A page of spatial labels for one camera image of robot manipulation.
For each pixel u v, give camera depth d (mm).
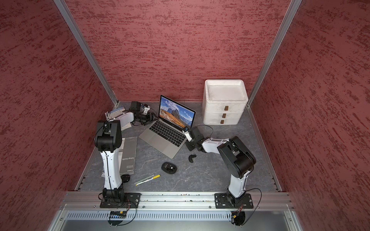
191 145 867
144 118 944
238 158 486
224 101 875
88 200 1771
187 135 874
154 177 812
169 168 831
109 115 1091
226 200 699
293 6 709
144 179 803
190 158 897
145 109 974
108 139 595
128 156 878
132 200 735
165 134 1001
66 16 740
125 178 810
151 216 774
